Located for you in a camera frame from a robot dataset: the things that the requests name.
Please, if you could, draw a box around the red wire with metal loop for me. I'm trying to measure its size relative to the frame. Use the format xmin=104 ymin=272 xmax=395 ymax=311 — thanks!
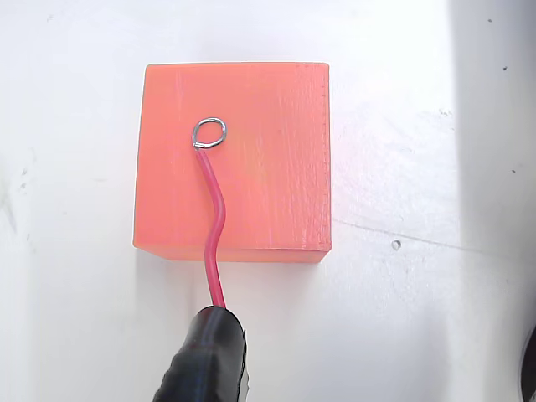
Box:
xmin=191 ymin=116 xmax=229 ymax=310

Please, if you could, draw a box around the orange-pink square block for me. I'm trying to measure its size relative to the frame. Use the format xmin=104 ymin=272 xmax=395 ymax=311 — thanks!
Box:
xmin=131 ymin=61 xmax=332 ymax=264

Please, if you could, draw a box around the black round object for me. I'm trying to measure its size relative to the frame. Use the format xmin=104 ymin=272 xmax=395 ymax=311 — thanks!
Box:
xmin=520 ymin=322 xmax=536 ymax=402

